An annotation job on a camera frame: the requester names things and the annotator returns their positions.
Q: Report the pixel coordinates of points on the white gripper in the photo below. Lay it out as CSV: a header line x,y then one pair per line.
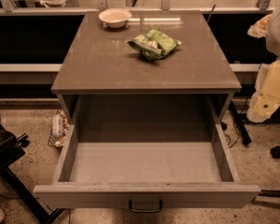
x,y
267,100

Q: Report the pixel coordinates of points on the green jalapeno chip bag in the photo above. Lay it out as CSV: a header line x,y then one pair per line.
x,y
154,45

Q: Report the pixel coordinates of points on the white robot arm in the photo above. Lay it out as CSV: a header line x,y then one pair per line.
x,y
272,41

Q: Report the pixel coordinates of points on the grey cabinet with glossy top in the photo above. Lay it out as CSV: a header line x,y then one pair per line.
x,y
101,62

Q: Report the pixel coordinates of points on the open grey top drawer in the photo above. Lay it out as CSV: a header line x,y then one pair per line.
x,y
146,148

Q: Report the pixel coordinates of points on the black stand leg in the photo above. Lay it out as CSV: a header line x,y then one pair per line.
x,y
239,124

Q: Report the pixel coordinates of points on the black caster wheel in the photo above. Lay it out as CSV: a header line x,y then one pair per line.
x,y
275,152

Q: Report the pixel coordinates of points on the white bowl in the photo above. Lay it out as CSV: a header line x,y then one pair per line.
x,y
115,17

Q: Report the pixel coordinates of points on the clear plastic bottle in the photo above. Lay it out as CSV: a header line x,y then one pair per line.
x,y
57,126

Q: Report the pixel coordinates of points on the black office chair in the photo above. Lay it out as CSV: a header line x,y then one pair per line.
x,y
10,151

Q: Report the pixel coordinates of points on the black metal drawer handle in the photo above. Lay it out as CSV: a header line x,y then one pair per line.
x,y
145,208

